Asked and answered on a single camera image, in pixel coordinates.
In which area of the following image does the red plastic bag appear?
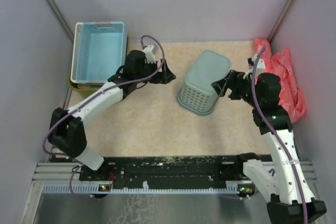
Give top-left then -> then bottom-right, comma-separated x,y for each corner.
253,38 -> 308,123

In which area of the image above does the aluminium frame rail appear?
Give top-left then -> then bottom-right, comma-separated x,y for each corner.
32,163 -> 78,182

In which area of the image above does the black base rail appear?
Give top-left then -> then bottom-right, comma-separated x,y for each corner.
78,155 -> 266,189

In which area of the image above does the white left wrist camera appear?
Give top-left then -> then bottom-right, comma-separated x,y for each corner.
142,44 -> 159,63

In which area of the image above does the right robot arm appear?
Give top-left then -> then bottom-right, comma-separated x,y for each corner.
211,70 -> 327,223

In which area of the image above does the light blue perforated bin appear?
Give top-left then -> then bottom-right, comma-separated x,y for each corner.
70,22 -> 128,84

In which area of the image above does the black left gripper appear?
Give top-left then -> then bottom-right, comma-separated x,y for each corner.
135,59 -> 176,85

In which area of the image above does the white slotted cable duct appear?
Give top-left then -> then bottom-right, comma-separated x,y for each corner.
41,181 -> 257,194

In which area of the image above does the white plastic bin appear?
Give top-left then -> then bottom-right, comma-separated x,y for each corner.
70,22 -> 110,84

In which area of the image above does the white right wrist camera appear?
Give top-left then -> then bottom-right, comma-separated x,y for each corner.
246,54 -> 265,78

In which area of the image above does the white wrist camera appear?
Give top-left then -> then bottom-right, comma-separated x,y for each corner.
246,54 -> 265,78
142,44 -> 159,63

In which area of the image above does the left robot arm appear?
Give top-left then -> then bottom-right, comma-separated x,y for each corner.
46,49 -> 176,180

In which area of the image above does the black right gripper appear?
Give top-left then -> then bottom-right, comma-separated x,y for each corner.
211,69 -> 262,108

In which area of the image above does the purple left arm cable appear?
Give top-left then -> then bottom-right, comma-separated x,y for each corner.
43,35 -> 165,201

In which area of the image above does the pale green perforated basket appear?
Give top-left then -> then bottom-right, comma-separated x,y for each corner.
177,50 -> 231,115

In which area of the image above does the olive green tub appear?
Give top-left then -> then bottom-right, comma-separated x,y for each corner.
68,33 -> 129,98

